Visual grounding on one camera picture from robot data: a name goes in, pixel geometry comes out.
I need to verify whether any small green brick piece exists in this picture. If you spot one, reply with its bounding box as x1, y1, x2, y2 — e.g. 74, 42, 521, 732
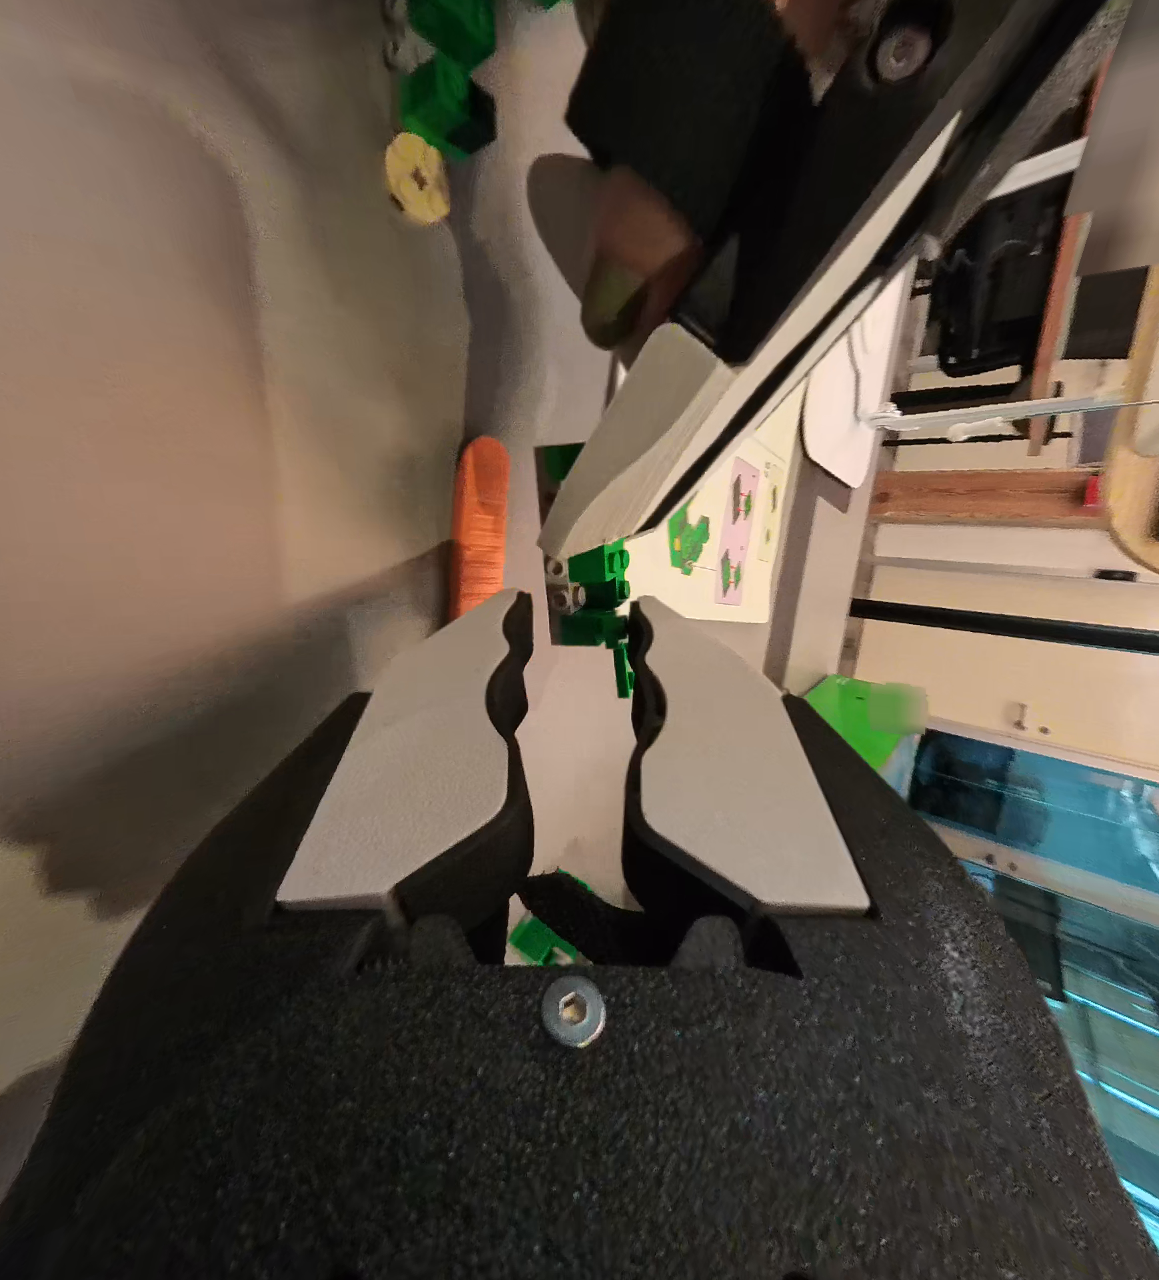
397, 0, 497, 164

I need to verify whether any white rounded pad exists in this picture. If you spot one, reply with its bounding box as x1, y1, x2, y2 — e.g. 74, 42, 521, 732
800, 266, 915, 492

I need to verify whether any green toy brick assembly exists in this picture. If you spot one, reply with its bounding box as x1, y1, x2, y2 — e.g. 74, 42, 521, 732
543, 541, 640, 699

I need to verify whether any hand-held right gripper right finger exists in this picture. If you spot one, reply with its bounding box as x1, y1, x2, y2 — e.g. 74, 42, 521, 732
621, 596, 871, 922

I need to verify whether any yellow round brick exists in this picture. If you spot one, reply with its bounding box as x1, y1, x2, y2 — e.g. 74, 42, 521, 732
384, 133, 452, 228

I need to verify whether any glass partition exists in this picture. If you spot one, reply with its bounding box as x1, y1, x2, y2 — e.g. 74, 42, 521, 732
902, 728, 1159, 1280

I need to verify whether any green toy box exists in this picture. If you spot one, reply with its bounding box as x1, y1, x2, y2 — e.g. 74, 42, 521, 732
803, 676, 931, 772

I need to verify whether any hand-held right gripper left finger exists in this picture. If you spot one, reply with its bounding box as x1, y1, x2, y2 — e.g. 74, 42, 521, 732
273, 589, 537, 932

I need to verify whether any grey desk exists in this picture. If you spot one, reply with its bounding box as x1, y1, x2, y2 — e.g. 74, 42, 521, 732
0, 0, 875, 1192

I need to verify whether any orange brick separator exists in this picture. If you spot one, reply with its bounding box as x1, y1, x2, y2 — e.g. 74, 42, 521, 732
448, 436, 511, 623

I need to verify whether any open instruction booklet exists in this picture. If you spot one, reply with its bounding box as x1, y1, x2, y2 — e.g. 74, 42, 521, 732
628, 400, 807, 628

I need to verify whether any white cable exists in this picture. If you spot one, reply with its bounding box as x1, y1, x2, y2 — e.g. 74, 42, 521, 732
846, 320, 1159, 448

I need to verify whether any person's left hand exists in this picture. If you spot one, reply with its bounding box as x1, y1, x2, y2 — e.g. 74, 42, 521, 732
579, 166, 706, 353

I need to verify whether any black rod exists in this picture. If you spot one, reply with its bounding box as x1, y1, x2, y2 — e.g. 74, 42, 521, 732
846, 597, 1159, 664

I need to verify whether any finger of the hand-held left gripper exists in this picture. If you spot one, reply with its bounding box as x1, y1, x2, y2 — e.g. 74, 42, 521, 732
537, 111, 963, 558
637, 256, 917, 534

